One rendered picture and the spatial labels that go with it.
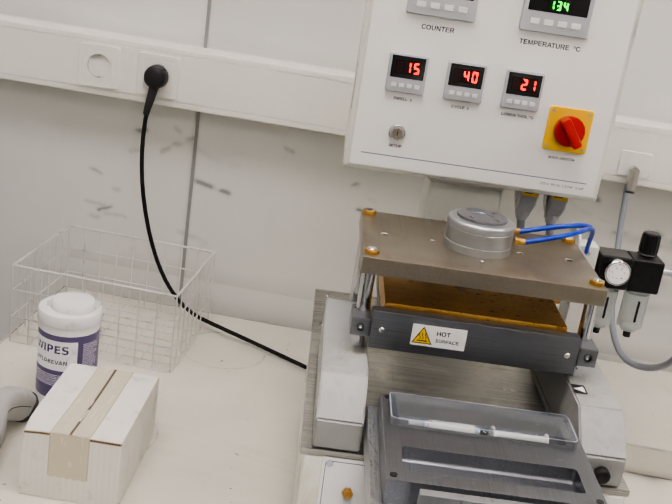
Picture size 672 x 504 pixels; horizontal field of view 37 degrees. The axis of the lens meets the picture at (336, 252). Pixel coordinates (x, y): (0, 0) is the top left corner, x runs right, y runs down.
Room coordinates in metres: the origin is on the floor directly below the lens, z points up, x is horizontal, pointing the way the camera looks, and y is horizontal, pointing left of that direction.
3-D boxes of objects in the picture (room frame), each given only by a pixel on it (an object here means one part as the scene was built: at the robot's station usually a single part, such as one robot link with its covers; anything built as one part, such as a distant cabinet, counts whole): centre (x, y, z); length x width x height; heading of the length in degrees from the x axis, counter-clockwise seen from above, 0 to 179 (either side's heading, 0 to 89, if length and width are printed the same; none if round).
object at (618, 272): (1.25, -0.38, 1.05); 0.15 x 0.05 x 0.15; 92
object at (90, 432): (1.10, 0.27, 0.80); 0.19 x 0.13 x 0.09; 176
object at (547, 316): (1.11, -0.17, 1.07); 0.22 x 0.17 x 0.10; 92
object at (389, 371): (1.15, -0.16, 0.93); 0.46 x 0.35 x 0.01; 2
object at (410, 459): (0.85, -0.17, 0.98); 0.20 x 0.17 x 0.03; 92
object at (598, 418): (1.04, -0.30, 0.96); 0.26 x 0.05 x 0.07; 2
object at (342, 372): (1.04, -0.03, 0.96); 0.25 x 0.05 x 0.07; 2
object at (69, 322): (1.27, 0.35, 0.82); 0.09 x 0.09 x 0.15
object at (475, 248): (1.14, -0.18, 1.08); 0.31 x 0.24 x 0.13; 92
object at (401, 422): (0.89, -0.17, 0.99); 0.18 x 0.06 x 0.02; 92
